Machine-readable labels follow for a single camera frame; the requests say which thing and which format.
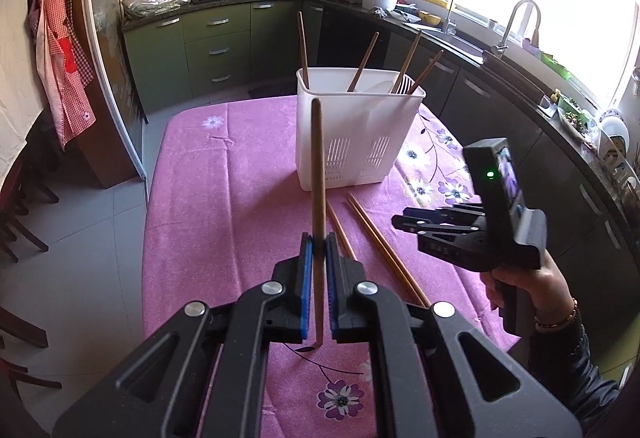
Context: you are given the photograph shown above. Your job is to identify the clear plastic spoon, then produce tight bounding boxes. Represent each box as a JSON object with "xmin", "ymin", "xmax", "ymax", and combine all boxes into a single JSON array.
[{"xmin": 363, "ymin": 80, "xmax": 395, "ymax": 94}]

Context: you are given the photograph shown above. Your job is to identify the chrome kitchen faucet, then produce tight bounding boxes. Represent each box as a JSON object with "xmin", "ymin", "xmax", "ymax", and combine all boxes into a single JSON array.
[{"xmin": 491, "ymin": 0, "xmax": 544, "ymax": 57}]

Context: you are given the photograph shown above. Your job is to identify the person right hand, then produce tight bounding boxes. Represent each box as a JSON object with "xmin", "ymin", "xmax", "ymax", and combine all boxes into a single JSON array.
[{"xmin": 480, "ymin": 250, "xmax": 578, "ymax": 333}]

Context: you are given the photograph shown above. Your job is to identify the plate of vegetables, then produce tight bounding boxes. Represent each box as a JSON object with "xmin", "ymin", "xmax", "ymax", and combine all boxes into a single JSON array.
[{"xmin": 558, "ymin": 102, "xmax": 597, "ymax": 142}]

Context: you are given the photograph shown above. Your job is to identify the white plastic utensil holder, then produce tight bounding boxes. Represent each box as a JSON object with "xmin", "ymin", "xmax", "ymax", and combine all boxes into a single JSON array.
[{"xmin": 295, "ymin": 68, "xmax": 426, "ymax": 191}]

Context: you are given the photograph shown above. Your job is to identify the purple floral tablecloth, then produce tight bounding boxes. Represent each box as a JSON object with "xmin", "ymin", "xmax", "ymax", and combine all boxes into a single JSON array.
[{"xmin": 142, "ymin": 97, "xmax": 515, "ymax": 437}]

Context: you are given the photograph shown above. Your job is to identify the small chrome faucet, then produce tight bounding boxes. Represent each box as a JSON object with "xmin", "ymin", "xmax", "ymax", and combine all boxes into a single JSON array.
[{"xmin": 442, "ymin": 0, "xmax": 457, "ymax": 35}]

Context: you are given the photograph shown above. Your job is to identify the white hanging cloth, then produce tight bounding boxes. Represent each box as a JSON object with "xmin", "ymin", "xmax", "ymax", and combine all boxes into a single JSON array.
[{"xmin": 0, "ymin": 0, "xmax": 47, "ymax": 182}]

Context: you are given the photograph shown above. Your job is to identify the green lower cabinets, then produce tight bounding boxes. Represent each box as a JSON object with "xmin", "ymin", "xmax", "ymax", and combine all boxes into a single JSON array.
[{"xmin": 124, "ymin": 0, "xmax": 304, "ymax": 114}]

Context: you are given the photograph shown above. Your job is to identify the red checkered apron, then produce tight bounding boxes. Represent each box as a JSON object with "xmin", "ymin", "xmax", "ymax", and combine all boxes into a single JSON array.
[{"xmin": 28, "ymin": 0, "xmax": 96, "ymax": 146}]

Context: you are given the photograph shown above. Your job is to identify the clear plastic bag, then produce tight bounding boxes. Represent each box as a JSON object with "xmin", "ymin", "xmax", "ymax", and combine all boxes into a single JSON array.
[{"xmin": 122, "ymin": 0, "xmax": 191, "ymax": 19}]

